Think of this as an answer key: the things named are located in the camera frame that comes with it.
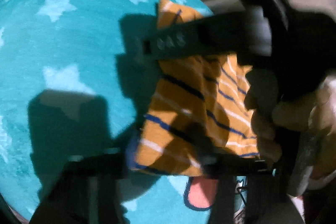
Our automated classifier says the person's right hand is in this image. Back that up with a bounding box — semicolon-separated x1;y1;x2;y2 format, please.
245;74;336;189

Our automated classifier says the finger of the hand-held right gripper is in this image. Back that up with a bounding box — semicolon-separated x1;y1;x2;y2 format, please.
121;11;263;60

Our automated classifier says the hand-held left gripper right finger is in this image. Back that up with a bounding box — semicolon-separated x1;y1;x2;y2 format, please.
184;122;305;224

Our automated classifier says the orange striped sweater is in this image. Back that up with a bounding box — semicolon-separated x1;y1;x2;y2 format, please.
127;0;260;177

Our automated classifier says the teal star print blanket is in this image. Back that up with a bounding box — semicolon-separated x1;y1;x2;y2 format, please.
0;0;263;224

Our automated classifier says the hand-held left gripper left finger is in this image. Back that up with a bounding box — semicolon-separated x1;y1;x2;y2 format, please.
29;132;139;224

